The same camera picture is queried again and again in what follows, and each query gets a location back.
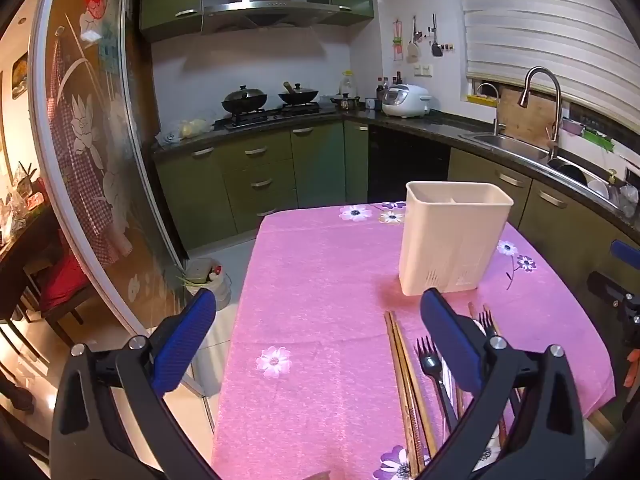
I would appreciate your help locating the white plastic utensil holder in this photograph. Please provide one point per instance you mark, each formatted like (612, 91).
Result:
(450, 240)

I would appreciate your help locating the tall steel kitchen faucet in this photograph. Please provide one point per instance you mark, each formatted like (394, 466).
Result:
(542, 72)

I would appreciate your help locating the white window blind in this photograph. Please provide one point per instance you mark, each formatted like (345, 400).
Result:
(530, 20)

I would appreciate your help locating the plastic bags of food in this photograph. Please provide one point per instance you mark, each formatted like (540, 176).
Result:
(185, 130)

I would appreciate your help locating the floral sliding glass door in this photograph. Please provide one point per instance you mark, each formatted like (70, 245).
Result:
(90, 135)

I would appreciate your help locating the black built-in appliance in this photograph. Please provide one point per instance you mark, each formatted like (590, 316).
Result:
(407, 165)

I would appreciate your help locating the group of dark sauce bottles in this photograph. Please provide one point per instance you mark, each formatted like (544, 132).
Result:
(387, 87)

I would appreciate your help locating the white rice cooker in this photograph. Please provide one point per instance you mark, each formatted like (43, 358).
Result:
(406, 101)

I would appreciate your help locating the red green hanging tool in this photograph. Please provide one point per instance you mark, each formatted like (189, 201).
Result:
(397, 40)

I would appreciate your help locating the red chair cushion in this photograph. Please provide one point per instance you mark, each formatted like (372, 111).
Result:
(62, 282)

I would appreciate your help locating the black bowl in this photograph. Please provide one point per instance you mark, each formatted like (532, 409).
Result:
(567, 170)

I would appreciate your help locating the trash bin with bag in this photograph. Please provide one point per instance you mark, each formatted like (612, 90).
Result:
(212, 280)

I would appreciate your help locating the steel kitchen sink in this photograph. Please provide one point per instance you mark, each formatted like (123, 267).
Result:
(505, 142)

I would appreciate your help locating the wooden cutting board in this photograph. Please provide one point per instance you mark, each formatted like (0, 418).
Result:
(535, 120)

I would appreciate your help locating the green base cabinets under sink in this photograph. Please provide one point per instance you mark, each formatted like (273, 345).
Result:
(550, 220)

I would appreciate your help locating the small steel faucet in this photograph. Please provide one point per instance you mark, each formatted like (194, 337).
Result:
(495, 110)

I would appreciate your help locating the yellow sponge rack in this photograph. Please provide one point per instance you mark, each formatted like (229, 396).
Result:
(482, 100)

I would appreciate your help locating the white plate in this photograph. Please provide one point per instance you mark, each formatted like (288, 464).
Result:
(598, 189)

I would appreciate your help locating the white wall socket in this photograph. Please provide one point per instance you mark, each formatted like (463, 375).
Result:
(423, 70)

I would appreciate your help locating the dark dining table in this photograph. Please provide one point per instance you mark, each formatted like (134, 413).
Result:
(25, 250)

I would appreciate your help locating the hanging black spatula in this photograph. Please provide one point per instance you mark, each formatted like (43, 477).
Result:
(436, 49)

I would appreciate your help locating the hanging wooden spatula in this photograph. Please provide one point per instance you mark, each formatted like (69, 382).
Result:
(413, 50)

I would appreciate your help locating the black wok with lid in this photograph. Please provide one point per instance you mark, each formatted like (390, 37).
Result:
(244, 97)

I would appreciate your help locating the green base cabinets with drawers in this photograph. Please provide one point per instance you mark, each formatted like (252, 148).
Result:
(260, 175)

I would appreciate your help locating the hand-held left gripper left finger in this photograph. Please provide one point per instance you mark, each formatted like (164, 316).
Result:
(185, 345)

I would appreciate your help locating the black gas stove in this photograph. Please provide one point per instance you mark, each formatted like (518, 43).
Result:
(270, 114)

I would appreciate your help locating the framed wall picture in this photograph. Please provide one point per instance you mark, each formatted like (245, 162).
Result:
(20, 76)

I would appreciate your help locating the pink floral tablecloth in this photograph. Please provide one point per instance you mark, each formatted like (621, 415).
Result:
(320, 310)

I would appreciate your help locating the black plastic fork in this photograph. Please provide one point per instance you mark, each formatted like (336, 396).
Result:
(486, 322)
(429, 360)

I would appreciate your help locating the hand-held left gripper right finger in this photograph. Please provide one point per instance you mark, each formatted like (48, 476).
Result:
(450, 345)

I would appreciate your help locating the dark kitchen countertop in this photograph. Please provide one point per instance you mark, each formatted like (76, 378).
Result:
(430, 125)

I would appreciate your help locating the small steel pot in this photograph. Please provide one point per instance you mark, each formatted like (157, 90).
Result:
(345, 101)

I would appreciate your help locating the clear oil bottle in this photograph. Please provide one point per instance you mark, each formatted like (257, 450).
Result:
(347, 82)

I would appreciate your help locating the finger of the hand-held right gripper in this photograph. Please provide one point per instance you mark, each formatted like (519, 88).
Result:
(625, 251)
(607, 287)

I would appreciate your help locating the green windowsill holder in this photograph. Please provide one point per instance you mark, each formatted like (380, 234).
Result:
(592, 135)

